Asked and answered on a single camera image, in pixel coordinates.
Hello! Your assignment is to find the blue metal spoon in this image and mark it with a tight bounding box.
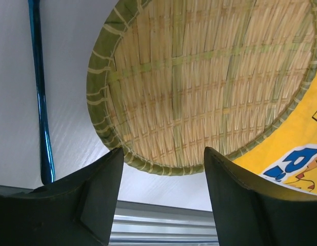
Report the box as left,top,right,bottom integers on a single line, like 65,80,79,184
28,0,55,185

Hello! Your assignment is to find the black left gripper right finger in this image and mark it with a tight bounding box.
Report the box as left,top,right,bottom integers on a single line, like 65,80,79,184
204,147,317,246

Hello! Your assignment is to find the round woven bamboo plate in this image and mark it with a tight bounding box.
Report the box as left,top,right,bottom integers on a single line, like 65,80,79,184
87,1,317,176

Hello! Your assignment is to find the aluminium mounting rail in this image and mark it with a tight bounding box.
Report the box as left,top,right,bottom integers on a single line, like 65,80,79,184
109,201,219,245

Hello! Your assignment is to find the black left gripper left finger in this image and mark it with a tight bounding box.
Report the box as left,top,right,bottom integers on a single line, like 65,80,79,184
0,148,124,245

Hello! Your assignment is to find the yellow Pikachu cloth placemat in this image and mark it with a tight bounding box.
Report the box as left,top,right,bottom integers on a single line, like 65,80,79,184
235,75,317,194

